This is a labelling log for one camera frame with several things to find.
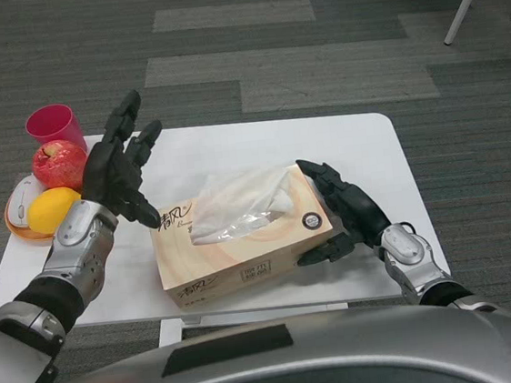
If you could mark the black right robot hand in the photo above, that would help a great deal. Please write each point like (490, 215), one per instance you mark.
(358, 212)

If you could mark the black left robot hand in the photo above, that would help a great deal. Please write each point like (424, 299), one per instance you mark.
(107, 175)

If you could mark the beige cardboard tissue box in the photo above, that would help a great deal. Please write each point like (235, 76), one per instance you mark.
(244, 256)

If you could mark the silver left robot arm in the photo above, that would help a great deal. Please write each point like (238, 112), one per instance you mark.
(78, 246)

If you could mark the red apple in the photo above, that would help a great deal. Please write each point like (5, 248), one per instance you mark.
(58, 166)

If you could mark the yellow lemon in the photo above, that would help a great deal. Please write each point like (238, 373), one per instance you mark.
(52, 210)

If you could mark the pink plastic cup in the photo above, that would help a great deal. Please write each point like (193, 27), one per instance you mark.
(57, 130)

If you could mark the white computer mouse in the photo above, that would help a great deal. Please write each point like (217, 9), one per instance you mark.
(21, 202)

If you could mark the orange round plate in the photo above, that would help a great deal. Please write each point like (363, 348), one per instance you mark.
(22, 232)

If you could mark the silver robot chest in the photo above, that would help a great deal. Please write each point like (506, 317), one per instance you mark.
(274, 372)

